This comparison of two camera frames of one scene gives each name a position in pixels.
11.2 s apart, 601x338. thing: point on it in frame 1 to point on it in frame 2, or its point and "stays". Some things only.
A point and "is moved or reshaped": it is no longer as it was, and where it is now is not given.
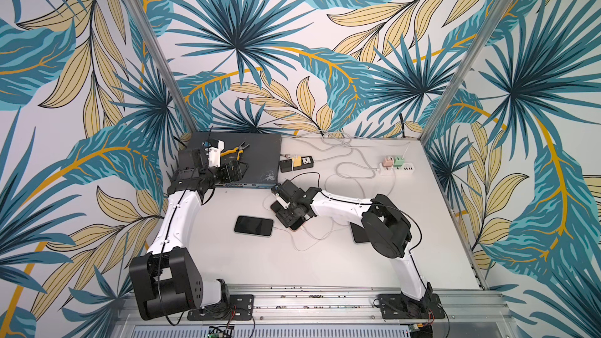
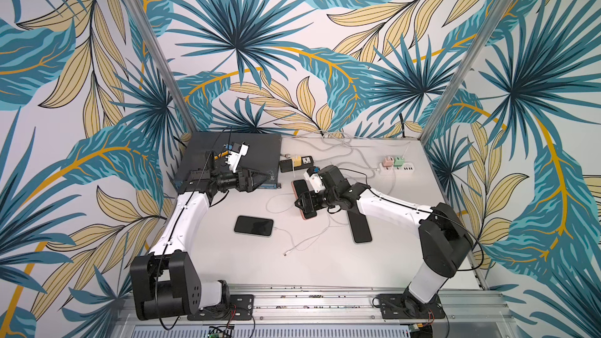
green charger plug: [399, 161] stays
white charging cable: [344, 162] is moved or reshaped
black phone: [253, 225] stays
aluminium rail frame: [325, 311] stays
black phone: [360, 234] stays
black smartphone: [275, 206] is moved or reshaped
